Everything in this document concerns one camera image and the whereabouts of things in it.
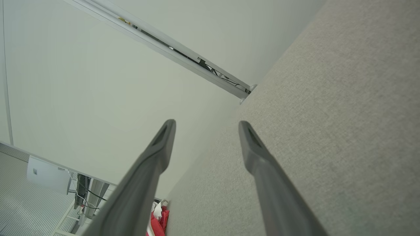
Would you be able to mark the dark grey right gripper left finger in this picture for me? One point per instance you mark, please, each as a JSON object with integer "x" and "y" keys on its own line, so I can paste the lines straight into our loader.
{"x": 137, "y": 183}

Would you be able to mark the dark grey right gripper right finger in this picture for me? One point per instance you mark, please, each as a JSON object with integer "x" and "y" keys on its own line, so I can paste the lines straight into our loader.
{"x": 275, "y": 190}

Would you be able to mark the red jersey with white sleeves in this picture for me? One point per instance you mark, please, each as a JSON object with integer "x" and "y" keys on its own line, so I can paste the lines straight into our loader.
{"x": 158, "y": 226}

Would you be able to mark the grey metal column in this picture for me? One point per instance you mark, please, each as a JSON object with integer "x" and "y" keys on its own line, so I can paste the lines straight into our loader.
{"x": 96, "y": 196}

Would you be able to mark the grey fabric sofa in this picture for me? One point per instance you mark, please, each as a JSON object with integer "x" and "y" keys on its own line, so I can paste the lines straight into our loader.
{"x": 328, "y": 131}

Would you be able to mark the white wall box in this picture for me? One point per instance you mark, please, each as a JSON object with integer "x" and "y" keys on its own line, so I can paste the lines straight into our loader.
{"x": 47, "y": 173}

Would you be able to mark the grey wall panel joint post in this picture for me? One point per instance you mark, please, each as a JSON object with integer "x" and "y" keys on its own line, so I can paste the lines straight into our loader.
{"x": 164, "y": 46}

